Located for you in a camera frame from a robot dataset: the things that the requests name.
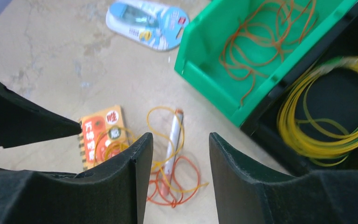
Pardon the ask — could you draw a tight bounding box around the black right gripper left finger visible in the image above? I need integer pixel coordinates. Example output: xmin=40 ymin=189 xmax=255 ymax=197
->
xmin=0 ymin=133 xmax=153 ymax=224

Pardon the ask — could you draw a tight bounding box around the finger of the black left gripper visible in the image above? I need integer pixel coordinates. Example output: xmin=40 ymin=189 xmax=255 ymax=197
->
xmin=0 ymin=82 xmax=82 ymax=148

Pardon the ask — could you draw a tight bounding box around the correction tape blister pack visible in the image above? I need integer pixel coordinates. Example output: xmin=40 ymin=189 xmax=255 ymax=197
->
xmin=105 ymin=0 xmax=190 ymax=51

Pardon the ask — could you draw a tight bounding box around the black plastic bin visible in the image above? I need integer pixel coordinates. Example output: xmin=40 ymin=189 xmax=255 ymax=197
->
xmin=241 ymin=2 xmax=358 ymax=175

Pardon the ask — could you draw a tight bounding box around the green plastic bin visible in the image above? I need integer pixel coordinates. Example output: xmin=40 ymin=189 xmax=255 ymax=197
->
xmin=174 ymin=0 xmax=355 ymax=126

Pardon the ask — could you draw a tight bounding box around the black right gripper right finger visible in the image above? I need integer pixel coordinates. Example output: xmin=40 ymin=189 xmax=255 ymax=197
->
xmin=209 ymin=133 xmax=358 ymax=224

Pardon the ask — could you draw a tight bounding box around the coiled yellow cable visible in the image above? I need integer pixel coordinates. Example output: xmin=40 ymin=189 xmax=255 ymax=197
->
xmin=276 ymin=56 xmax=358 ymax=168

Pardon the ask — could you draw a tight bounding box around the white orange marker pen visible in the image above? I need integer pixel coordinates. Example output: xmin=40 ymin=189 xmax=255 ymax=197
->
xmin=160 ymin=109 xmax=183 ymax=197

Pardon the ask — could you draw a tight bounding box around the orange spiral notebook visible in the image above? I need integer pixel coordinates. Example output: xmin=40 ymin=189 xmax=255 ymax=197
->
xmin=78 ymin=105 xmax=129 ymax=171

